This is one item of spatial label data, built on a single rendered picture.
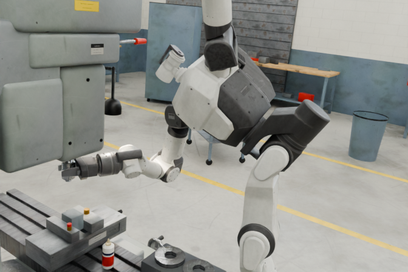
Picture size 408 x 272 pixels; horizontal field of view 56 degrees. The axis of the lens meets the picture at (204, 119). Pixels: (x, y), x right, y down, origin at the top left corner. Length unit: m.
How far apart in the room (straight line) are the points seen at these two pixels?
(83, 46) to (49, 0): 0.18
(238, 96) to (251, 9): 7.98
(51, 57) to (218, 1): 0.50
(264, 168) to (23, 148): 0.76
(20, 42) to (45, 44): 0.07
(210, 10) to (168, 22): 6.21
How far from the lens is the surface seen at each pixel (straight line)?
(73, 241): 1.49
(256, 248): 1.49
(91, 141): 1.37
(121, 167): 1.50
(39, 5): 1.15
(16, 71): 1.15
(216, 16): 1.19
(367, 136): 5.76
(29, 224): 1.77
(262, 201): 1.45
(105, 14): 1.29
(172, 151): 1.67
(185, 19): 7.29
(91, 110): 1.34
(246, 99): 1.34
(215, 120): 1.35
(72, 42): 1.23
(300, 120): 1.32
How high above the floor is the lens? 1.83
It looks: 16 degrees down
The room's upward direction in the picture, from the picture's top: 5 degrees clockwise
